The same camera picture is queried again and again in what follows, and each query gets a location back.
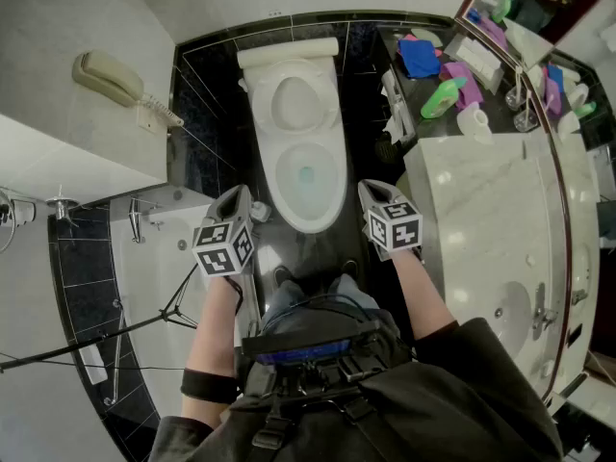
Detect black left armband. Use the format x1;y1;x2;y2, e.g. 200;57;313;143
180;368;242;406

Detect chrome sink faucet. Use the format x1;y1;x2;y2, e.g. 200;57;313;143
530;281;560;341

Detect chrome grab bar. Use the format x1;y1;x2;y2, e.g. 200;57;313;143
103;298;125;407

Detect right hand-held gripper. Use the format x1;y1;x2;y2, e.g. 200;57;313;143
356;178;424;263

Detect blue cloth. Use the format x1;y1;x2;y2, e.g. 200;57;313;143
397;38;443;80

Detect white bathtub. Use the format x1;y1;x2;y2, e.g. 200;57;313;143
108;188;264;423

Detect person's dark jacket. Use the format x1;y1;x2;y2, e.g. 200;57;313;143
151;318;564;462

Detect white jug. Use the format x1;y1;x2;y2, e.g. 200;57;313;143
455;101;495;139

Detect black chest device with screen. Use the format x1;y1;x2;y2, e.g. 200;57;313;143
240;319;381;368

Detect beige phone wall plate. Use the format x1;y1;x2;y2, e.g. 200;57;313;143
137;98;163;135

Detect white folded bath towel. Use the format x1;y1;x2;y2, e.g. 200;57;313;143
79;344;109;385

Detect marble vanity with sink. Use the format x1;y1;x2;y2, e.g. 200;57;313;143
402;132;603;403

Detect chrome bathtub faucet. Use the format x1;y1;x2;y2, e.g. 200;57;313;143
127;196;165;245

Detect black mesh waste bin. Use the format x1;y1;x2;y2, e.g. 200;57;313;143
373;132;399;164

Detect green detergent bottle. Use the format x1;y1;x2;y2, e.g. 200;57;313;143
420;77;468;119

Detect purple cloth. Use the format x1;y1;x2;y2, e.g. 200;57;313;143
440;61;484;111

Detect person's blue jeans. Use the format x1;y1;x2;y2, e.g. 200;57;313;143
262;274;381;329

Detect beige wall telephone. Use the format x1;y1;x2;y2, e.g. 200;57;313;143
71;49;186;129

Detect white amenity tray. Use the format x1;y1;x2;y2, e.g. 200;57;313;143
454;34;505;90

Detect pale green cloth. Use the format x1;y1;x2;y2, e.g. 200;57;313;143
412;26;447;47

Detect white toilet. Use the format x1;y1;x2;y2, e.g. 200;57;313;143
239;53;350;235

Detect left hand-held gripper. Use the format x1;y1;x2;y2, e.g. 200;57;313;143
191;184;256;278

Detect person's right forearm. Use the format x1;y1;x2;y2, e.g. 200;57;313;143
392;246;458;341

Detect black tripod light stand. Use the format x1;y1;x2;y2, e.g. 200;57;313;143
0;262;199;374

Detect person's left forearm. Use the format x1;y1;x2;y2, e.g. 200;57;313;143
182;272;244;423

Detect black chest harness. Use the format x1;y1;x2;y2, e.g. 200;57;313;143
240;322;415;451

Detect chrome shower valve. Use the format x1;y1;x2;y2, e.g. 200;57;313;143
45;184;81;221

